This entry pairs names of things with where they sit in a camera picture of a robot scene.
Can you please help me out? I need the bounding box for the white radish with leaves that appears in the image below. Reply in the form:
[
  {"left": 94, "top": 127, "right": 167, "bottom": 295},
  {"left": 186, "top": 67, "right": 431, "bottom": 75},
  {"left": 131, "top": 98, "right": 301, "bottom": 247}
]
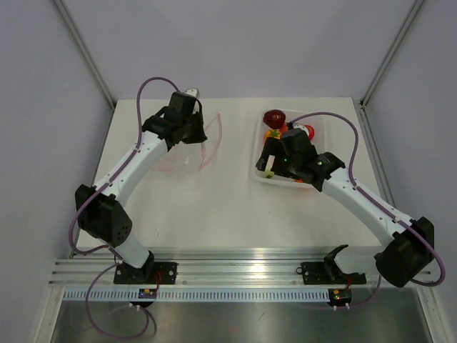
[{"left": 263, "top": 155, "right": 275, "bottom": 179}]

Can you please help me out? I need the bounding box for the clear zip top bag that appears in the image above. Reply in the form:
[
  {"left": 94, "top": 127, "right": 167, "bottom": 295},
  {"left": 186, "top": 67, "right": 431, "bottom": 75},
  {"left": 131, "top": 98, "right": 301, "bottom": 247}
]
[{"left": 151, "top": 112, "right": 223, "bottom": 174}]

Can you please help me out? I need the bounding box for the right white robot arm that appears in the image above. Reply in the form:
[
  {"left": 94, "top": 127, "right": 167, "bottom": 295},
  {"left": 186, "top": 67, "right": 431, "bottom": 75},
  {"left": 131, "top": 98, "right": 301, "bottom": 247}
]
[{"left": 256, "top": 129, "right": 434, "bottom": 287}]

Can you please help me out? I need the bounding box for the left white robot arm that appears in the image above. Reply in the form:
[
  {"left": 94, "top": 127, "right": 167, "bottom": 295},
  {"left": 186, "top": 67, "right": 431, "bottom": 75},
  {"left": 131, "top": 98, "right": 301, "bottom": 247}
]
[{"left": 75, "top": 89, "right": 207, "bottom": 284}]

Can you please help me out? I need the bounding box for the peach fruit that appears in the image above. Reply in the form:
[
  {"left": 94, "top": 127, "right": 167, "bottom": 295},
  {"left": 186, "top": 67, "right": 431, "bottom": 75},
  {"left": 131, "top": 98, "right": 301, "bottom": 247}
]
[{"left": 279, "top": 123, "right": 289, "bottom": 132}]

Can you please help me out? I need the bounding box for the white plastic basket tray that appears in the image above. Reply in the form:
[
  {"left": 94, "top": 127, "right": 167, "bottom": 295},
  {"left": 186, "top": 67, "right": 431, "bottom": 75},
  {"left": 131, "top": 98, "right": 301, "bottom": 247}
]
[{"left": 251, "top": 107, "right": 330, "bottom": 189}]

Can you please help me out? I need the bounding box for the red tomato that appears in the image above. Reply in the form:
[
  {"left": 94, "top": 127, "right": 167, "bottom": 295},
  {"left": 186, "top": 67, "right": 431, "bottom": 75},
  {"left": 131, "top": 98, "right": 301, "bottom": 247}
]
[{"left": 302, "top": 125, "right": 315, "bottom": 141}]

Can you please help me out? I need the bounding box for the dark red apple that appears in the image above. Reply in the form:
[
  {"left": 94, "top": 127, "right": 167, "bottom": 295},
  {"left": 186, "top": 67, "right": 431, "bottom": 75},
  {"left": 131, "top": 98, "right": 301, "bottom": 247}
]
[{"left": 263, "top": 109, "right": 286, "bottom": 129}]

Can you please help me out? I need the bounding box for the right circuit board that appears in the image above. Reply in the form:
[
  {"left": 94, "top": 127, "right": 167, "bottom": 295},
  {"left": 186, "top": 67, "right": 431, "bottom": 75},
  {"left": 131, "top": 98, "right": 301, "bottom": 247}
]
[{"left": 331, "top": 289, "right": 352, "bottom": 302}]

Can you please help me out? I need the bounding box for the circuit board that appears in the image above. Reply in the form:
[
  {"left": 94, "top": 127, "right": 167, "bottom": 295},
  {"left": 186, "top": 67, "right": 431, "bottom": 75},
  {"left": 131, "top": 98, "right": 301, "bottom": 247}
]
[
  {"left": 331, "top": 289, "right": 352, "bottom": 302},
  {"left": 139, "top": 289, "right": 158, "bottom": 299}
]

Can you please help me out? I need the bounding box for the left circuit board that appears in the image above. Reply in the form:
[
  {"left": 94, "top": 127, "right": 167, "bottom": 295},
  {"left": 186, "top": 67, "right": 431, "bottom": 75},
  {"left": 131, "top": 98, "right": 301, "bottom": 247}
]
[{"left": 139, "top": 289, "right": 158, "bottom": 299}]

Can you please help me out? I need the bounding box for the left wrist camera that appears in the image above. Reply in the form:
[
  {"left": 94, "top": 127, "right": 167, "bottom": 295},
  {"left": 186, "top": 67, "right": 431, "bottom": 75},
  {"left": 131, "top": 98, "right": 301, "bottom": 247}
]
[{"left": 184, "top": 88, "right": 199, "bottom": 99}]

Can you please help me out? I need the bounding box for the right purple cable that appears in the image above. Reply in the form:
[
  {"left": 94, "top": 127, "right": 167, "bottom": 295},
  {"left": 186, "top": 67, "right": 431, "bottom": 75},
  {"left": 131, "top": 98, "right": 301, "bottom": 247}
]
[{"left": 288, "top": 111, "right": 447, "bottom": 287}]

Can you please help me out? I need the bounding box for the purple cable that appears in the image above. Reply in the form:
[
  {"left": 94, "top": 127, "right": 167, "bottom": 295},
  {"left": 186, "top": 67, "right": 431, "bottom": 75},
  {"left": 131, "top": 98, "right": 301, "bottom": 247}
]
[
  {"left": 288, "top": 111, "right": 447, "bottom": 287},
  {"left": 67, "top": 76, "right": 186, "bottom": 339}
]

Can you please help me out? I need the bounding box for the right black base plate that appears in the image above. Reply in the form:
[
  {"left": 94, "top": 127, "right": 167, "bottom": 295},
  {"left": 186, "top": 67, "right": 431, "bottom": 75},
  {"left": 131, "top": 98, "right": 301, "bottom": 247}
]
[{"left": 295, "top": 262, "right": 367, "bottom": 286}]

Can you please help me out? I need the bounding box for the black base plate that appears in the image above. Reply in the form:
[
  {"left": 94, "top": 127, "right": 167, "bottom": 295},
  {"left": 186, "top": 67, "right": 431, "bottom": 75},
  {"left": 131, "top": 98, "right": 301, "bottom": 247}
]
[
  {"left": 295, "top": 262, "right": 367, "bottom": 286},
  {"left": 114, "top": 262, "right": 178, "bottom": 285}
]

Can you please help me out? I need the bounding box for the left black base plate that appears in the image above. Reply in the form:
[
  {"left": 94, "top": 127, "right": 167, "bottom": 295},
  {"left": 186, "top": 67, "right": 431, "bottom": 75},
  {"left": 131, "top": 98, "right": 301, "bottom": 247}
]
[{"left": 114, "top": 262, "right": 178, "bottom": 285}]

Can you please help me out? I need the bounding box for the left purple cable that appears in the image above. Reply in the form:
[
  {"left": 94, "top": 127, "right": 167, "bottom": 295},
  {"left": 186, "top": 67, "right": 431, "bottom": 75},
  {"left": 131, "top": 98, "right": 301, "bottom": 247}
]
[{"left": 67, "top": 76, "right": 186, "bottom": 339}]

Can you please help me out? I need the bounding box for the aluminium rail frame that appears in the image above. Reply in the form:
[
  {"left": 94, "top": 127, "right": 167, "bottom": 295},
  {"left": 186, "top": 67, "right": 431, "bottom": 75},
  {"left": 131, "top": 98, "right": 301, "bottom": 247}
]
[{"left": 48, "top": 246, "right": 433, "bottom": 289}]

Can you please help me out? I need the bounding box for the white slotted cable duct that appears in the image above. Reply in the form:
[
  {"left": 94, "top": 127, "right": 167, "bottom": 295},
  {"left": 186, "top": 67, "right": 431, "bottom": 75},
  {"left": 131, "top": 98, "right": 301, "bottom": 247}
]
[{"left": 63, "top": 287, "right": 329, "bottom": 303}]

